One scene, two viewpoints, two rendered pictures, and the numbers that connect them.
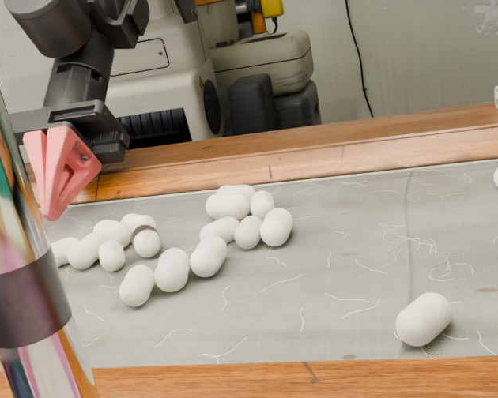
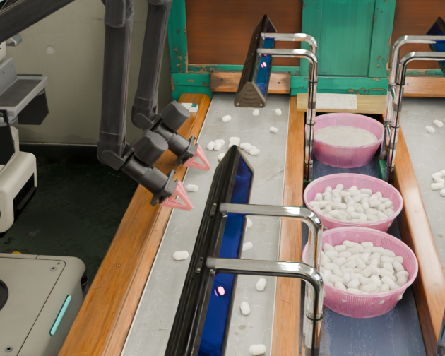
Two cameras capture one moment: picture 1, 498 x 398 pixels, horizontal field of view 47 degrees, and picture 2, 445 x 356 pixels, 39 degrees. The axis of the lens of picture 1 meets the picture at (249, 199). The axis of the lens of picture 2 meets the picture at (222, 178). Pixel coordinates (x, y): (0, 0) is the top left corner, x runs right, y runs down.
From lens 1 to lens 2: 2.10 m
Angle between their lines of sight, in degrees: 87
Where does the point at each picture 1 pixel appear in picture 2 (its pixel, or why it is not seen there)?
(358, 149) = (193, 129)
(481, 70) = not seen: outside the picture
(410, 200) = (222, 130)
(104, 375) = (289, 144)
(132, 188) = not seen: hidden behind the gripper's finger
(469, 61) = not seen: outside the picture
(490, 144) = (200, 118)
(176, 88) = (33, 162)
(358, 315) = (267, 136)
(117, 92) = (18, 177)
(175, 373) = (289, 140)
